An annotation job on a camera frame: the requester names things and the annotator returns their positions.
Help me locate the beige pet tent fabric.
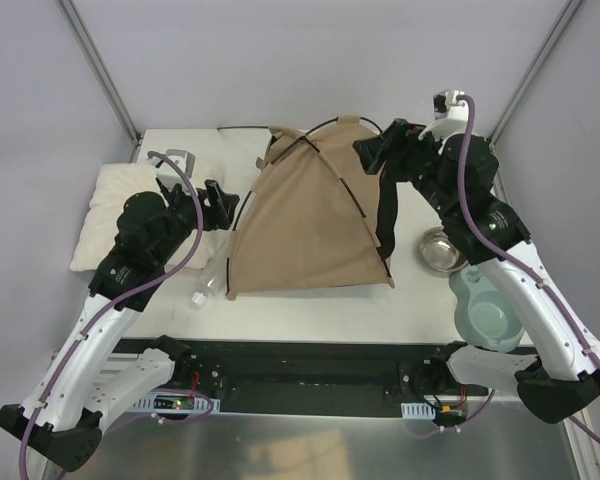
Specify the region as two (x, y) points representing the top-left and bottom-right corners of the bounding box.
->
(224, 114), (397, 302)

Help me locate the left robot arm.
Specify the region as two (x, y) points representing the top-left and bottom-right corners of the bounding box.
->
(0, 180), (239, 479)

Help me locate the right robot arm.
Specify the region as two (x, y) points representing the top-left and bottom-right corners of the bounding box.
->
(353, 119), (600, 424)

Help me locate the steel pet bowl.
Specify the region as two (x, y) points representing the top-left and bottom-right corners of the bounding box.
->
(417, 226), (468, 275)

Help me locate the green double pet bowl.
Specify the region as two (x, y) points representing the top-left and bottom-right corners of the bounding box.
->
(449, 266), (525, 353)

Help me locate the clear plastic bottle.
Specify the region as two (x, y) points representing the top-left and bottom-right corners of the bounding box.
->
(191, 240), (229, 307)

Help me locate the white fluffy cushion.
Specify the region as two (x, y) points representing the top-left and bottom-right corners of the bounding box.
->
(69, 157), (229, 272)

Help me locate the left circuit board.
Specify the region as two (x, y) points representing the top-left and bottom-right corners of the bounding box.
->
(153, 394), (216, 414)

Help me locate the circuit board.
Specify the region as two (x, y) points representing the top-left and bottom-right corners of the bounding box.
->
(153, 394), (216, 414)
(402, 399), (466, 420)

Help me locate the right circuit board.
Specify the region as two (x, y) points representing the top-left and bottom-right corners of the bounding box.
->
(402, 399), (466, 420)

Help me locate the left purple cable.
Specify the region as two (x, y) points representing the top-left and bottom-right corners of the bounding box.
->
(18, 152), (216, 480)

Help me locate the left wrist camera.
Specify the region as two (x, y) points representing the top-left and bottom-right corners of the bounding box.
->
(147, 149), (196, 190)

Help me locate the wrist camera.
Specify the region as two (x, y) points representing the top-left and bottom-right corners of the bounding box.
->
(147, 149), (196, 190)
(418, 90), (469, 141)

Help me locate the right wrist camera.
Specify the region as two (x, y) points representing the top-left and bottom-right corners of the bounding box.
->
(418, 90), (469, 141)

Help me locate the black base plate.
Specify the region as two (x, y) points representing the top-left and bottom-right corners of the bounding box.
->
(109, 337), (494, 416)

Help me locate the right aluminium frame post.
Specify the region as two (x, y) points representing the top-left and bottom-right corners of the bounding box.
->
(484, 0), (589, 146)

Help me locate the aluminium frame post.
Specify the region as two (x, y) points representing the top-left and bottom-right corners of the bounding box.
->
(55, 0), (141, 146)
(484, 0), (589, 146)

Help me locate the left aluminium frame post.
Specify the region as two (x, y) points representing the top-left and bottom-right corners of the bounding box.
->
(55, 0), (141, 146)

